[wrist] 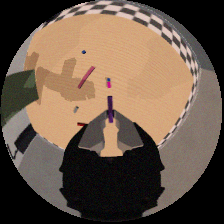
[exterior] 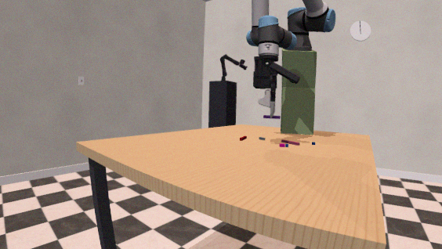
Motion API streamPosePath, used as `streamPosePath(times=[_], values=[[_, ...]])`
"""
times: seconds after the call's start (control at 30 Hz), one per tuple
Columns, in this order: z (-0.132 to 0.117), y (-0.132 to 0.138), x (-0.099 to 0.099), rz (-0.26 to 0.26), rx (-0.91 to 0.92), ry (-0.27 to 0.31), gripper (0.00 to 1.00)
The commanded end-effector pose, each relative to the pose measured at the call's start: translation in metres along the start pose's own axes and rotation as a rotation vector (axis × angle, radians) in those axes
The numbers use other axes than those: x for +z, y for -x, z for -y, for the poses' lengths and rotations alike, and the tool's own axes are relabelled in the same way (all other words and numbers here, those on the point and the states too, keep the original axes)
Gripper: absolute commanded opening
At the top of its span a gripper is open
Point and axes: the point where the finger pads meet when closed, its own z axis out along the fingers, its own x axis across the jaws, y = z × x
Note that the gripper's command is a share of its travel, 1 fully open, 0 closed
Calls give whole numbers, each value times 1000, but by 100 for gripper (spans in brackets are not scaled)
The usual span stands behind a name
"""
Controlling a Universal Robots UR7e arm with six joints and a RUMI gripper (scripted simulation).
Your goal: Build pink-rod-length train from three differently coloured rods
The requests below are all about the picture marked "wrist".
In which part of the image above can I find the purple rod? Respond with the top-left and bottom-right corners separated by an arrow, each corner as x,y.
107,96 -> 113,123

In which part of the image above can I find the pink rod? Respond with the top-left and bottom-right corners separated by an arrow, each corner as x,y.
78,66 -> 95,89

